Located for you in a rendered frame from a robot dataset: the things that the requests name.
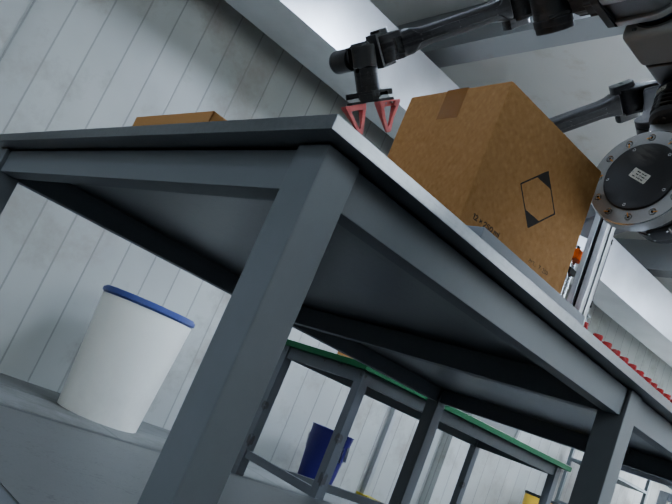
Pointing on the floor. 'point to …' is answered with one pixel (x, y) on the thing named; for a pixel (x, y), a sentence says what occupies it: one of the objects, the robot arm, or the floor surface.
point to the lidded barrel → (123, 359)
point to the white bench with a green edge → (382, 386)
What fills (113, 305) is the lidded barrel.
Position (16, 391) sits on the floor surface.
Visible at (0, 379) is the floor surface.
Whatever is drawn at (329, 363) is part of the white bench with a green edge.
